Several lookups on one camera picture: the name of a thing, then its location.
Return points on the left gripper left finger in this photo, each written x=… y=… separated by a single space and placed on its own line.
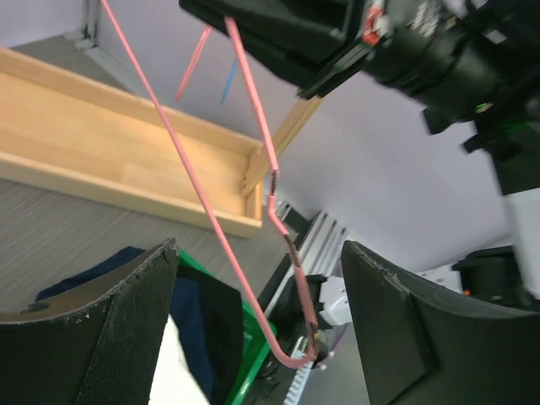
x=96 y=344

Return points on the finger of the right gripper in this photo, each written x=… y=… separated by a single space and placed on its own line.
x=292 y=39

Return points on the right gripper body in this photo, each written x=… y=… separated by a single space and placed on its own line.
x=347 y=37

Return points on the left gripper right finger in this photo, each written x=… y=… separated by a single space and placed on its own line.
x=421 y=343

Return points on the white t-shirt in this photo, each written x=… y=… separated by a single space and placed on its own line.
x=173 y=382

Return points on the light blue wire hanger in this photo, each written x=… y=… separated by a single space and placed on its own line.
x=229 y=81

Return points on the navy blue t-shirt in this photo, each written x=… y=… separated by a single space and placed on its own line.
x=126 y=274

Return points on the pink hanger of navy shirt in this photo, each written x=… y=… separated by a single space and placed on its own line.
x=193 y=62

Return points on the black flower print t-shirt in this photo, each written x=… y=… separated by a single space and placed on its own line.
x=209 y=316

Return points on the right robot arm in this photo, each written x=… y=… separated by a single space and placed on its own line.
x=480 y=66

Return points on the green plastic tray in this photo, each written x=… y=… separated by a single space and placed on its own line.
x=255 y=348

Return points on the wooden clothes rack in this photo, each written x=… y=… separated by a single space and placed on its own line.
x=67 y=133

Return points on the white slotted cable duct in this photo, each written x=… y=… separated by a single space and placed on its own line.
x=301 y=375

